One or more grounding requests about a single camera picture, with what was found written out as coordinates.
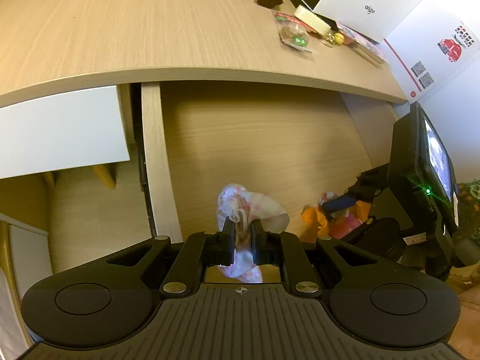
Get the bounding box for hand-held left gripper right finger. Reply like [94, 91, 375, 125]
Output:
[250, 220, 376, 296]

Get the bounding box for orange dressed doll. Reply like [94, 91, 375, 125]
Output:
[301, 191, 370, 241]

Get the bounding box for yellow ball keychain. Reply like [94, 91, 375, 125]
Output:
[319, 32, 345, 48]

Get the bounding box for pink white checked cloth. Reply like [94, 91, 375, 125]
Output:
[215, 183, 290, 283]

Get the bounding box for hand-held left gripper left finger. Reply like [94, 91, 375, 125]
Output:
[105, 217, 238, 296]

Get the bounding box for pink printed card pack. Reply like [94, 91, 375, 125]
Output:
[335, 20, 391, 69]

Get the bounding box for white red printed box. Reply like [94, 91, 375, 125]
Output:
[383, 15, 480, 105]

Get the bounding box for green patterned cloth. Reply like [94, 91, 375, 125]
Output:
[455, 180, 480, 200]

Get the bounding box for narrow white desk drawer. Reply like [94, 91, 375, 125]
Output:
[0, 85, 131, 180]

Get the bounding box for white rectangular block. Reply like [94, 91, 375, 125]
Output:
[293, 5, 333, 35]

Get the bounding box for clear bag with green bits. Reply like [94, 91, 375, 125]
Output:
[272, 10, 314, 53]

